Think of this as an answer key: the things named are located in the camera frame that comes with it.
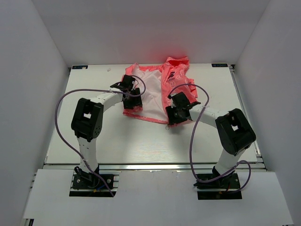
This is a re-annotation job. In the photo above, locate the blue label corner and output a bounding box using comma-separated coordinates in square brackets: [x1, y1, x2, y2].
[72, 65, 88, 70]
[211, 63, 228, 67]

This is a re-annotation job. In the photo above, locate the pink jacket white lining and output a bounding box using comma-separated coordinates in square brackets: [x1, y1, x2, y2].
[123, 57, 198, 124]

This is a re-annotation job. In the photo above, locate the aluminium rail front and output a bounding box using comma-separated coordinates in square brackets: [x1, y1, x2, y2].
[43, 162, 266, 171]

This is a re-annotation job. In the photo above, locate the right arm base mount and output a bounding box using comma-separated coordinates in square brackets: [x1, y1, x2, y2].
[193, 172, 242, 200]

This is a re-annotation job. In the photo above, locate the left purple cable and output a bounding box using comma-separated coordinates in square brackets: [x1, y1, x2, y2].
[55, 74, 146, 197]

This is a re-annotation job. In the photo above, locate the blue label left corner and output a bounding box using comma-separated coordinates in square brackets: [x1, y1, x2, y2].
[72, 65, 88, 70]

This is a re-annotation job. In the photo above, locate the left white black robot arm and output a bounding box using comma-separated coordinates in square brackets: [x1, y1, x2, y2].
[71, 75, 146, 188]

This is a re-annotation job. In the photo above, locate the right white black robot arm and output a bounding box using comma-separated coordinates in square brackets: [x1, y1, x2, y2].
[166, 92, 256, 188]

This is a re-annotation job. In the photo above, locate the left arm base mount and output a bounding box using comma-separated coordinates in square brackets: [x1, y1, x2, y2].
[69, 166, 119, 198]

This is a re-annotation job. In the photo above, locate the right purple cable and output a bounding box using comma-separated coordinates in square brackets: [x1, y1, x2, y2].
[170, 83, 252, 194]

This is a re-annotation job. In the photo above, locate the purple cable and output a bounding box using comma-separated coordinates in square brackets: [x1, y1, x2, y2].
[55, 74, 146, 197]
[170, 83, 252, 194]

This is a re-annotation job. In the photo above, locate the blue label right corner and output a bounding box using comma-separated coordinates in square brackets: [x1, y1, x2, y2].
[211, 63, 228, 67]

